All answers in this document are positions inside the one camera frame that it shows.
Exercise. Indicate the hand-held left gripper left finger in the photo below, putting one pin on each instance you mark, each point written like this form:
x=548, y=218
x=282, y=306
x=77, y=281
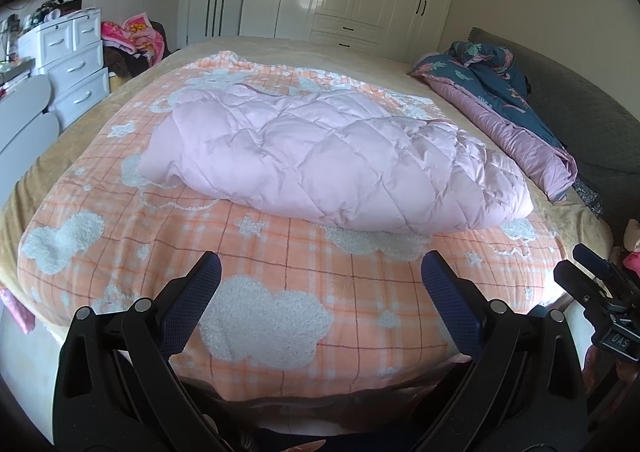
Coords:
x=199, y=282

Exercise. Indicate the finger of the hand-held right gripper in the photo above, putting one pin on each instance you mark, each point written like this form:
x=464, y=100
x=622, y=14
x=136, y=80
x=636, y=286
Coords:
x=575, y=284
x=597, y=262

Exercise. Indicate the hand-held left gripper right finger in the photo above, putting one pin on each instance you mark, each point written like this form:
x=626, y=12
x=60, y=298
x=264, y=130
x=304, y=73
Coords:
x=450, y=292

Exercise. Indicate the pink quilted jacket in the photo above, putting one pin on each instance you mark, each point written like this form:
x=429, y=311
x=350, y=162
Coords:
x=325, y=157

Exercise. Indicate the dark clothes pile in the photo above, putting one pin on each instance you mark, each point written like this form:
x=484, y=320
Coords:
x=122, y=63

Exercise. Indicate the pink toy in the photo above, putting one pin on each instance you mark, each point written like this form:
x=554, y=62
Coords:
x=632, y=252

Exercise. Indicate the dark floral cloth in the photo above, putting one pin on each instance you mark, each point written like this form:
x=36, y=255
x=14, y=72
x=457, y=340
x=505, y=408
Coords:
x=589, y=197

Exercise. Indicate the orange plaid cloud blanket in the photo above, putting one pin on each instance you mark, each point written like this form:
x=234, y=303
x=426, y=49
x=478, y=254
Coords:
x=300, y=282

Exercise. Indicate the grey padded headboard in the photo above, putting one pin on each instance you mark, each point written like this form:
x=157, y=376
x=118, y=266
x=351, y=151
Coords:
x=575, y=97

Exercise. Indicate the pink cloth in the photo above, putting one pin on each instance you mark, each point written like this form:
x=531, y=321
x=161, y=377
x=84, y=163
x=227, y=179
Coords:
x=15, y=309

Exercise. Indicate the person's clothing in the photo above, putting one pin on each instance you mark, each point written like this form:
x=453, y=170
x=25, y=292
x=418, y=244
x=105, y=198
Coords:
x=300, y=439

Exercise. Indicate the grey rounded panel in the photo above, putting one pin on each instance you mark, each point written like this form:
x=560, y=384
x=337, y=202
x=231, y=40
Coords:
x=22, y=157
x=22, y=105

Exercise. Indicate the blue floral quilt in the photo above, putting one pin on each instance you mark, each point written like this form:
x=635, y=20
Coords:
x=490, y=65

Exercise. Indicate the white drawer cabinet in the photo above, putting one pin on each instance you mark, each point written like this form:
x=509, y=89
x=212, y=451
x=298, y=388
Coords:
x=75, y=67

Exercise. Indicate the pink cartoon towel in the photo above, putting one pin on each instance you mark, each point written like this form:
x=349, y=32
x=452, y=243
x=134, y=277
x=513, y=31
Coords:
x=137, y=35

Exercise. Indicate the bed with beige sheet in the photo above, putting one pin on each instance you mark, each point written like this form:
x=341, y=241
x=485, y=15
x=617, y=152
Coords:
x=300, y=45

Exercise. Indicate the cluttered desk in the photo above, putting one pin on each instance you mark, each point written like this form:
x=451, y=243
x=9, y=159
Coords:
x=15, y=72

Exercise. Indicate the black box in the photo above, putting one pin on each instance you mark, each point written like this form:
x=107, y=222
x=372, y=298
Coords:
x=70, y=6

